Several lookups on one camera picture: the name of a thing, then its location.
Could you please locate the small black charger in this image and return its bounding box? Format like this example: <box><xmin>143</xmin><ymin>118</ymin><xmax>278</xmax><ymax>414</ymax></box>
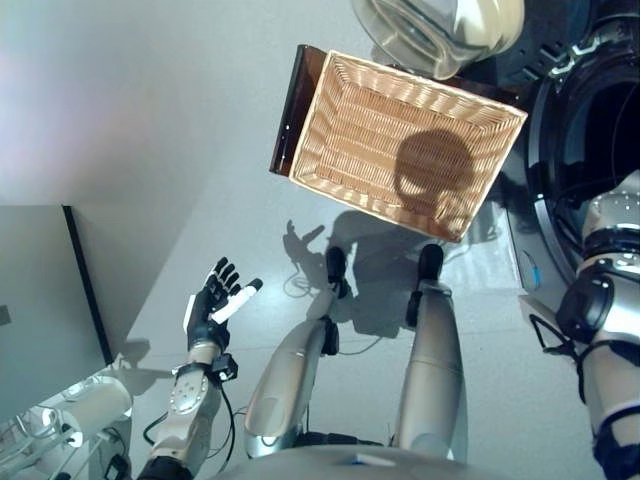
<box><xmin>106</xmin><ymin>453</ymin><xmax>132</xmax><ymax>480</ymax></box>

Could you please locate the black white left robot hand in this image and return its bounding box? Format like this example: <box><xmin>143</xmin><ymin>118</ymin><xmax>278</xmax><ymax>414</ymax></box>
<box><xmin>182</xmin><ymin>256</ymin><xmax>265</xmax><ymax>352</ymax></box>

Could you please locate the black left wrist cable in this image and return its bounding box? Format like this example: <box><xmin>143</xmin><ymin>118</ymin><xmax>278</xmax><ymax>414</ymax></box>
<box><xmin>143</xmin><ymin>379</ymin><xmax>237</xmax><ymax>464</ymax></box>

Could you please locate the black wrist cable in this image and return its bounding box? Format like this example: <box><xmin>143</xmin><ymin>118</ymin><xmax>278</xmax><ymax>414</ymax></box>
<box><xmin>528</xmin><ymin>313</ymin><xmax>601</xmax><ymax>404</ymax></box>
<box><xmin>143</xmin><ymin>379</ymin><xmax>237</xmax><ymax>464</ymax></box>

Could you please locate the white cylindrical device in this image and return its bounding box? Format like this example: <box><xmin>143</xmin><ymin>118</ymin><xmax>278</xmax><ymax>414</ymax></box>
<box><xmin>27</xmin><ymin>377</ymin><xmax>134</xmax><ymax>451</ymax></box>

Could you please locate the black edged white board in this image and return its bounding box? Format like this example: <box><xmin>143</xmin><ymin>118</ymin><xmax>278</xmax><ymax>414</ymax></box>
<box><xmin>0</xmin><ymin>203</ymin><xmax>116</xmax><ymax>426</ymax></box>

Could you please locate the thin floor cable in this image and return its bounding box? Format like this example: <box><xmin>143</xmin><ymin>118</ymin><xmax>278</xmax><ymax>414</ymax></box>
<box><xmin>283</xmin><ymin>267</ymin><xmax>329</xmax><ymax>302</ymax></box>

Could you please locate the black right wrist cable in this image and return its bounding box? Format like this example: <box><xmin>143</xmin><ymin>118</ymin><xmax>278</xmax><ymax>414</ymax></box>
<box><xmin>528</xmin><ymin>313</ymin><xmax>601</xmax><ymax>404</ymax></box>

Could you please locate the dark grey washing machine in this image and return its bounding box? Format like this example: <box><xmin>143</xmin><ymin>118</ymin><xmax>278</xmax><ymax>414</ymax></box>
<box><xmin>492</xmin><ymin>0</ymin><xmax>640</xmax><ymax>304</ymax></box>

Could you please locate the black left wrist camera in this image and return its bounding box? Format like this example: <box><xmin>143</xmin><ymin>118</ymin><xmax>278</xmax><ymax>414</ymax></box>
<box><xmin>209</xmin><ymin>353</ymin><xmax>239</xmax><ymax>382</ymax></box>

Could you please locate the silver right robot leg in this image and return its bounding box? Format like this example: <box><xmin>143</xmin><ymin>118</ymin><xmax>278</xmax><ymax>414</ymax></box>
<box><xmin>394</xmin><ymin>243</ymin><xmax>470</xmax><ymax>462</ymax></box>

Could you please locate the rectangular wicker laundry basket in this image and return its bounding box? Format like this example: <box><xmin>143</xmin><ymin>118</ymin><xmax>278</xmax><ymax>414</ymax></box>
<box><xmin>288</xmin><ymin>49</ymin><xmax>530</xmax><ymax>244</ymax></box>

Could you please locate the round glass washing machine door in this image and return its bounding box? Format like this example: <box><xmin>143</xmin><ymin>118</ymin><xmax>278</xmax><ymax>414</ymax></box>
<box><xmin>349</xmin><ymin>0</ymin><xmax>526</xmax><ymax>82</ymax></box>

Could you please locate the silver robot torso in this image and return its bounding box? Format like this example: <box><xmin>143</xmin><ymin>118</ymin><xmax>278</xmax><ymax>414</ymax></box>
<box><xmin>214</xmin><ymin>444</ymin><xmax>501</xmax><ymax>480</ymax></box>

